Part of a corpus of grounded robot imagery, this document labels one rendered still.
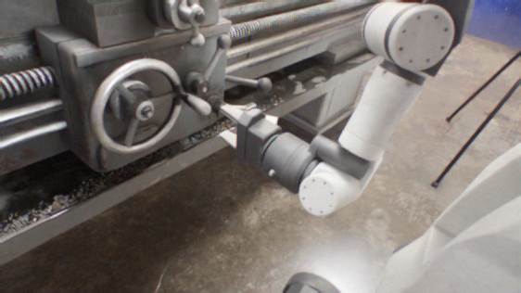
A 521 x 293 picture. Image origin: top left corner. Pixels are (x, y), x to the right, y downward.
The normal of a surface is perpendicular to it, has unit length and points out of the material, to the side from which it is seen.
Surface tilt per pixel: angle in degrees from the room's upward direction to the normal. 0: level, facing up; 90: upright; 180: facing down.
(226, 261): 0
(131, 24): 90
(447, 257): 90
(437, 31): 78
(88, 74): 90
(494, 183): 90
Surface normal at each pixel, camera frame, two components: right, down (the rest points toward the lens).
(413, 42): 0.03, 0.40
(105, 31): 0.75, 0.47
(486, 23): -0.65, 0.38
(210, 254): 0.14, -0.80
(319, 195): -0.56, 0.08
